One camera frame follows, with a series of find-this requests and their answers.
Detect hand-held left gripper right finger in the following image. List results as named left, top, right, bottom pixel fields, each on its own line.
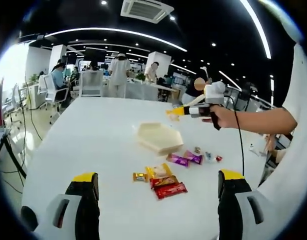
left=217, top=169, right=279, bottom=240

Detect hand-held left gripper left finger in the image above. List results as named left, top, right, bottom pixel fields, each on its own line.
left=33, top=172, right=101, bottom=240

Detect cream food tongs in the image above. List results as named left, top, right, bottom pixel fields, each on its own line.
left=165, top=94, right=208, bottom=123

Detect beige hexagonal container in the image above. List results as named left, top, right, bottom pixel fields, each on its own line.
left=136, top=121, right=184, bottom=158

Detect purple food packet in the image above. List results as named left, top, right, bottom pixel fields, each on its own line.
left=166, top=153, right=191, bottom=168
left=183, top=149, right=204, bottom=165

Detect long red food packet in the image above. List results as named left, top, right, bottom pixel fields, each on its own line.
left=153, top=182, right=189, bottom=200

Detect small gold food candy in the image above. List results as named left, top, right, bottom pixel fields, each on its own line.
left=132, top=171, right=148, bottom=184

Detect yellow clear food packet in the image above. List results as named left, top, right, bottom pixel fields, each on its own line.
left=145, top=162, right=173, bottom=180

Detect red brown food packet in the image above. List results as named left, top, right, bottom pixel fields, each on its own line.
left=149, top=175, right=180, bottom=190

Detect person's right hand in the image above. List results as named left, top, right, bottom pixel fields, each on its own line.
left=201, top=104, right=241, bottom=130

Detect person's white shirt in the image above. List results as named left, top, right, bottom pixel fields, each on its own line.
left=255, top=42, right=307, bottom=240

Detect curved ceiling light strip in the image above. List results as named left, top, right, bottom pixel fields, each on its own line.
left=239, top=0, right=272, bottom=60
left=44, top=27, right=188, bottom=53

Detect black tripod stand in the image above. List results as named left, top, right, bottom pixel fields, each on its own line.
left=0, top=128, right=28, bottom=180

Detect white ceiling air conditioner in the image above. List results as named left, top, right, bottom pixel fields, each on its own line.
left=120, top=0, right=175, bottom=25

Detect white office chair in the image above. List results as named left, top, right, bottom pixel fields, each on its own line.
left=42, top=73, right=71, bottom=112
left=79, top=69, right=105, bottom=98

